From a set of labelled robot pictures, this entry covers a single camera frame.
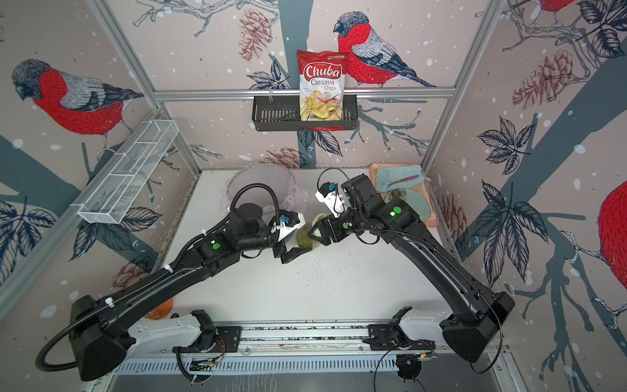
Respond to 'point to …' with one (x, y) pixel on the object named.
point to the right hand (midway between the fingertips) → (319, 227)
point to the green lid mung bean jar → (304, 239)
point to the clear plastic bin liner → (291, 194)
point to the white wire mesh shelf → (113, 196)
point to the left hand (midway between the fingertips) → (307, 227)
